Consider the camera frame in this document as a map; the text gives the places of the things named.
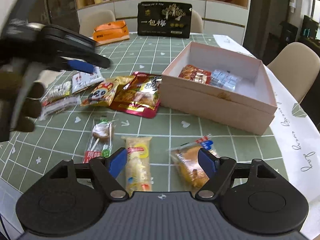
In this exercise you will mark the yellow panda snack packet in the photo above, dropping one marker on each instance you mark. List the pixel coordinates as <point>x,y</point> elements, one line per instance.
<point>102,95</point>

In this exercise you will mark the orange tissue pack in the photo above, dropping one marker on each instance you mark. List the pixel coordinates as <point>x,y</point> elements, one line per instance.
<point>110,32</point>

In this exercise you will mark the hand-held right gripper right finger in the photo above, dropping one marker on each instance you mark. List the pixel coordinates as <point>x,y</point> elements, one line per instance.
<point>206,162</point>

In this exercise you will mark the clear lollipop packet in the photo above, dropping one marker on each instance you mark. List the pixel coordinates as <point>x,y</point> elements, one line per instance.
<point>100,135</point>

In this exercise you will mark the white wall cabinet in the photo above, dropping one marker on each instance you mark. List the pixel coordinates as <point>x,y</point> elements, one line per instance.
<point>220,12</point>

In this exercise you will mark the long yellow cake packet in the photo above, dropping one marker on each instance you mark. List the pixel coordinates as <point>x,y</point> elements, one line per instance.
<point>137,165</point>

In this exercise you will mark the large red snack packet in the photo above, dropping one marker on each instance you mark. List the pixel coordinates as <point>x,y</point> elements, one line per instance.
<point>140,97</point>

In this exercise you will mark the pink cardboard box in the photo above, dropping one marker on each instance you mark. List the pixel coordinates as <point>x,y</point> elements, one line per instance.
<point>225,110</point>

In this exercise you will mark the orange bread packet blue label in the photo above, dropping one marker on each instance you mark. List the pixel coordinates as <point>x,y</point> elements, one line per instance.
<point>187,162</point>

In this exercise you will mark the white script-print table runner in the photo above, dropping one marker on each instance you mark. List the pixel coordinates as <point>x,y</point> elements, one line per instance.
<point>290,135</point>

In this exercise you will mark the green checked tablecloth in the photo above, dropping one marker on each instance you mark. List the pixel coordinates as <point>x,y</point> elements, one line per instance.
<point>155,127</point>

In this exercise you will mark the black cabinet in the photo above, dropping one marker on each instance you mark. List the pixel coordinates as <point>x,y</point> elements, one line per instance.
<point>290,32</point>

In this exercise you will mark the orange-red snack packet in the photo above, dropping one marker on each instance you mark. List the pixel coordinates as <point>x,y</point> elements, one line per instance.
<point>195,73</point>

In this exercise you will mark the large black snack bag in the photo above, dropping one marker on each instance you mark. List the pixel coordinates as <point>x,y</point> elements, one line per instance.
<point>163,21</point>

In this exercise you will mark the white red-print snack packet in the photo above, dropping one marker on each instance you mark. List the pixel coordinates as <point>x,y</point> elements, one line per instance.
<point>85,81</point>

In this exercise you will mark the person's left hand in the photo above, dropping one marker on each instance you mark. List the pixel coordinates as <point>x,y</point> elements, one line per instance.
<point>33,107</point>

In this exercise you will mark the small white black-print packet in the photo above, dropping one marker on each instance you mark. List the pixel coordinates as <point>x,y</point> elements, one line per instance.
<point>60,90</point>

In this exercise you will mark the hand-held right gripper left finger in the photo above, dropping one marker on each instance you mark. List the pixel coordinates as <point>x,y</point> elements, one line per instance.
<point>117,162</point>

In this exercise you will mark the long white red-ended packet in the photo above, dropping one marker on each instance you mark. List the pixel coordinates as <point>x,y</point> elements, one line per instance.
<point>60,106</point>

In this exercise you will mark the silver blue snack packet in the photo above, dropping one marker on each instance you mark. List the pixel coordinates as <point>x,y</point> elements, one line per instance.
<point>225,80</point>

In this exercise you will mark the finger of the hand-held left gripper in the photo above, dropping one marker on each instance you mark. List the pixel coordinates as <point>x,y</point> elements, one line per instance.
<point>80,66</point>
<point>82,47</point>

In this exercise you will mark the beige chair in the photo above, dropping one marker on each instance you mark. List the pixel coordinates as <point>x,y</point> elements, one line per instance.
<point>198,22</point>
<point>97,21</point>
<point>292,65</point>

